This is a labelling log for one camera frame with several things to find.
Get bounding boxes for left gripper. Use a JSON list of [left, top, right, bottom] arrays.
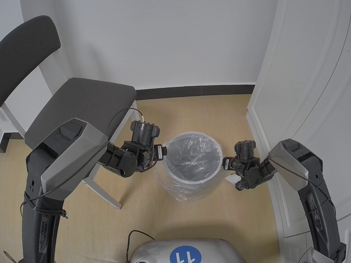
[[155, 144, 168, 162]]

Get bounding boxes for clear plastic bag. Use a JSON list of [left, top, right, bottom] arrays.
[[154, 132, 223, 202]]

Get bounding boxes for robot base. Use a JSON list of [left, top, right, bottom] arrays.
[[129, 239, 247, 263]]

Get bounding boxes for grey trash bin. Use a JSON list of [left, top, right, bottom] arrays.
[[164, 132, 222, 199]]

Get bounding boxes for dark grey white-legged chair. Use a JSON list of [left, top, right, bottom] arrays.
[[0, 15, 139, 210]]

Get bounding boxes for white wardrobe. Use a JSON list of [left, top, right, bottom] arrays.
[[245, 0, 351, 263]]

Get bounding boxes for black cable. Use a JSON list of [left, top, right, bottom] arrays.
[[108, 108, 145, 142], [126, 230, 156, 261]]

